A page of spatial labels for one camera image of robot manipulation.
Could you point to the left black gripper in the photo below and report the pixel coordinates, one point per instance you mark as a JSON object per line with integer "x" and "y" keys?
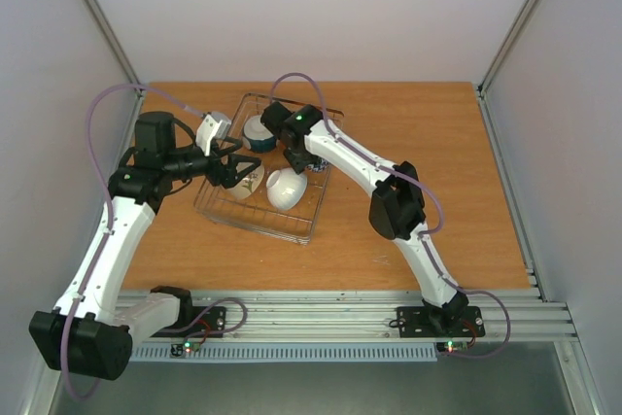
{"x": 228, "y": 178}

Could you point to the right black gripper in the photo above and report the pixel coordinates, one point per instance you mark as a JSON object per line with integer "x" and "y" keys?
{"x": 298, "y": 158}

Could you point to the red patterned small dish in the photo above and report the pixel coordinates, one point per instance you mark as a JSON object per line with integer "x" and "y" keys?
{"x": 318, "y": 166}

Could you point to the floral cream bowl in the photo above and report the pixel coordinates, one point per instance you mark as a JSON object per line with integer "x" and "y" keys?
{"x": 248, "y": 185}

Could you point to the teal and white bowl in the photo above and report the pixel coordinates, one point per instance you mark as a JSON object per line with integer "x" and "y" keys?
{"x": 256, "y": 137}

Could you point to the chrome wire dish rack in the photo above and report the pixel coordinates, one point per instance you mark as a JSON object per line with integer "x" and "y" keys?
{"x": 255, "y": 213}

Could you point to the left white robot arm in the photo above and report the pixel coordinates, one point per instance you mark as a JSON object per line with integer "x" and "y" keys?
{"x": 84, "y": 334}

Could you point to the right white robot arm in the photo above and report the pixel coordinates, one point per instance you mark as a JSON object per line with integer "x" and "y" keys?
{"x": 397, "y": 205}

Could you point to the left controller board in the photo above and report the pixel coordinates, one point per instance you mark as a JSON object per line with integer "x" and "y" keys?
{"x": 183, "y": 350}

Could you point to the controller board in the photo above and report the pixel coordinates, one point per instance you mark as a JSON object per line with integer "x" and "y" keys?
{"x": 183, "y": 350}
{"x": 453, "y": 347}

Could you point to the right controller board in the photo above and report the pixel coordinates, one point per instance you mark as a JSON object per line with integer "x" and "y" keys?
{"x": 453, "y": 347}

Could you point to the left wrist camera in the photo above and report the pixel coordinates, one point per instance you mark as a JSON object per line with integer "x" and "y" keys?
{"x": 214, "y": 126}

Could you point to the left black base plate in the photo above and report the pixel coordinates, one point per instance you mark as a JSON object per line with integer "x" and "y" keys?
{"x": 212, "y": 322}

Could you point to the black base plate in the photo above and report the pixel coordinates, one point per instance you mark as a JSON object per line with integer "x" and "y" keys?
{"x": 212, "y": 322}
{"x": 421, "y": 321}

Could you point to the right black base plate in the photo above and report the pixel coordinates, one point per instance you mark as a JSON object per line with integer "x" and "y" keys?
{"x": 421, "y": 321}

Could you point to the grey slotted cable duct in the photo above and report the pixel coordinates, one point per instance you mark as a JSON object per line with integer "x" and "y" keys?
{"x": 220, "y": 352}

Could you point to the left aluminium frame post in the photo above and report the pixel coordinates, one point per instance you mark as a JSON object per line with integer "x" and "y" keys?
{"x": 111, "y": 39}

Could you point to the aluminium frame post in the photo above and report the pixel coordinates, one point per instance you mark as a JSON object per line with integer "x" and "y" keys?
{"x": 111, "y": 39}
{"x": 521, "y": 20}

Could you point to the aluminium mounting rail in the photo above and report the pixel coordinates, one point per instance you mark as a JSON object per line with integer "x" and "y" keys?
{"x": 364, "y": 316}

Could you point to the right aluminium frame post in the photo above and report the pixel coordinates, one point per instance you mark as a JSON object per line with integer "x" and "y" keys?
{"x": 521, "y": 20}

